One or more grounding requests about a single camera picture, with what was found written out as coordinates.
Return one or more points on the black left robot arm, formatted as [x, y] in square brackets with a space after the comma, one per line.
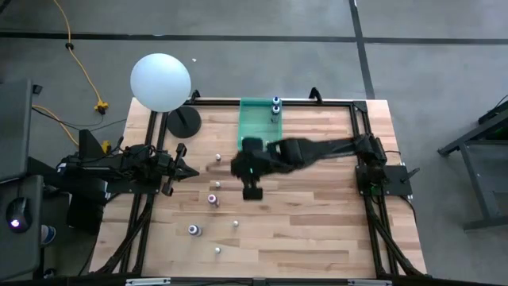
[119, 167]

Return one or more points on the violet food coloring bottle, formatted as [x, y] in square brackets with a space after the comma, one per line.
[194, 229]

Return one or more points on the black aluminium table frame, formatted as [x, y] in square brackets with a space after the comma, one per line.
[317, 103]

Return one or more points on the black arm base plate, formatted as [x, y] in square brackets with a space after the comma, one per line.
[399, 178]

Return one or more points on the teal translucent plastic bin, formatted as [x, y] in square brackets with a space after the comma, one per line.
[254, 119]

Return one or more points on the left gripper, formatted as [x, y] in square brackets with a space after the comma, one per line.
[166, 168]

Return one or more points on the blue food coloring bottle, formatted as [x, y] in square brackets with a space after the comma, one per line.
[275, 111]
[275, 99]

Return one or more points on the pink food coloring bottle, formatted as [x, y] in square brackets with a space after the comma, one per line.
[213, 199]

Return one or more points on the white globe lamp black stand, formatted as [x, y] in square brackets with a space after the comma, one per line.
[160, 81]

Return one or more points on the black computer mouse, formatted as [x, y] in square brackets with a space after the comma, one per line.
[18, 212]

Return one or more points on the black frame clamp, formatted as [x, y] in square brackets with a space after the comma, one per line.
[315, 93]
[194, 95]

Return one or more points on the dark grey desk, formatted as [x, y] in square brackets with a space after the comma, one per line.
[16, 127]
[24, 254]

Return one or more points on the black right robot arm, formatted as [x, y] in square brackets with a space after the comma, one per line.
[329, 149]

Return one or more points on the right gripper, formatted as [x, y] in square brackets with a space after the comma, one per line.
[252, 165]

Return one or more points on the dark metal table frame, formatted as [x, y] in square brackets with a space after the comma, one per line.
[480, 186]

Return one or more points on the silver aluminium bracket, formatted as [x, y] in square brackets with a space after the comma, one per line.
[147, 281]
[370, 282]

